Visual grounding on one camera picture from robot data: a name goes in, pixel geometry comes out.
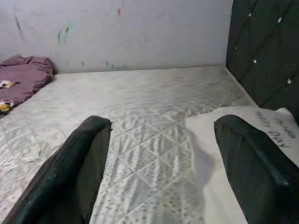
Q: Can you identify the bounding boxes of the white pillow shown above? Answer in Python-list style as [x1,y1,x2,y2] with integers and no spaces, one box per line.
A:
[185,106,299,224]

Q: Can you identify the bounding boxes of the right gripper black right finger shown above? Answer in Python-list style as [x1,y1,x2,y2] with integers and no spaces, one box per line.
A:
[214,114,299,224]

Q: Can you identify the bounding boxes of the pink quilt with bird print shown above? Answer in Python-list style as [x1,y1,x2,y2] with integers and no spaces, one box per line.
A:
[0,55,57,119]

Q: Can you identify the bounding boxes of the grey quilted mattress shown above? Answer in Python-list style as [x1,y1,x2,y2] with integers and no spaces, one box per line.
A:
[0,65,257,224]

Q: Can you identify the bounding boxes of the black tufted headboard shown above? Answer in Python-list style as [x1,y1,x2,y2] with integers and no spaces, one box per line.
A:
[225,0,299,117]

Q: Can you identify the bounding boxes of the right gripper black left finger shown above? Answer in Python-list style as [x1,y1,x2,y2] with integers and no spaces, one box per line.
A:
[2,115,113,224]

